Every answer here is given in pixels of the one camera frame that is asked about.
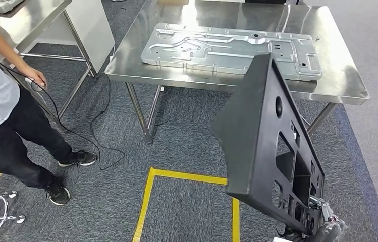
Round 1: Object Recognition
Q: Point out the black controller cable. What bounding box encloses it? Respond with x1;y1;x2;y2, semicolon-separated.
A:
0;36;127;171

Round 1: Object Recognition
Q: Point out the small grey handheld controller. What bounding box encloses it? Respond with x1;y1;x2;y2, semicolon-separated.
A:
25;77;46;91

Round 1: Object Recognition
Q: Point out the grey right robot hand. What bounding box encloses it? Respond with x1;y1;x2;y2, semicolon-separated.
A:
305;195;349;242

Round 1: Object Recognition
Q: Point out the stainless steel workbench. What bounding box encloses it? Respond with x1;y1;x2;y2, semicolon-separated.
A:
104;0;370;144

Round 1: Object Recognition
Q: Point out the silver stamped metal panel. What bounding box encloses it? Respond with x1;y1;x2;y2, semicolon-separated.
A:
141;22;323;82

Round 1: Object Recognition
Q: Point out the black plastic panel part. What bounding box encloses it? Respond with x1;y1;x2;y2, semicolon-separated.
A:
210;52;326;236

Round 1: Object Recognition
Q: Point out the white cabinet panel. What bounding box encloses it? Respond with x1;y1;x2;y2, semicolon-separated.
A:
36;0;116;76

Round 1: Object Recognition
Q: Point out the grey moulded tray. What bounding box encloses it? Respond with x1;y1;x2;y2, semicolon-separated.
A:
0;0;26;14

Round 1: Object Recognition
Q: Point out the stainless steel side table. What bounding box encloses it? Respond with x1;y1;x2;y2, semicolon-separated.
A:
0;0;92;133

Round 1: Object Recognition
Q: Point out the person's hand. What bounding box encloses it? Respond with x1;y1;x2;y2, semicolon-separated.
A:
20;65;48;90

